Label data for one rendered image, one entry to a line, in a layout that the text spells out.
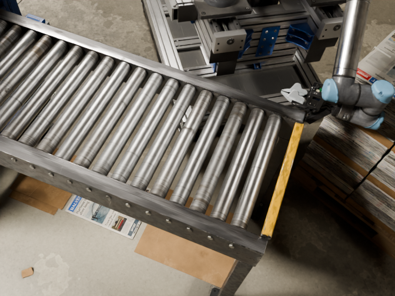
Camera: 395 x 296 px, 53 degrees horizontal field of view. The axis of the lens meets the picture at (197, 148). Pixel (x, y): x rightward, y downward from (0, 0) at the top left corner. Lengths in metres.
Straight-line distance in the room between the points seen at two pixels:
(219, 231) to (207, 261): 0.82
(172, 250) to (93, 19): 1.73
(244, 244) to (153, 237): 0.90
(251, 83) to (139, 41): 0.88
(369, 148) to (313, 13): 0.66
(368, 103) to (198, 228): 0.70
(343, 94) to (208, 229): 0.63
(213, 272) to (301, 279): 0.42
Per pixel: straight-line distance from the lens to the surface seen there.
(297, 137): 1.33
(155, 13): 2.62
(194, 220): 1.15
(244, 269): 1.30
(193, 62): 2.34
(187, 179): 1.20
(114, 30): 2.86
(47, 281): 1.98
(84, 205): 2.07
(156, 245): 1.96
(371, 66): 1.66
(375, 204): 2.01
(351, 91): 1.40
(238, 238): 1.14
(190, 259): 1.95
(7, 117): 1.43
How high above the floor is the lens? 1.86
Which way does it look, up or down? 57 degrees down
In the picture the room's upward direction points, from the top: 8 degrees clockwise
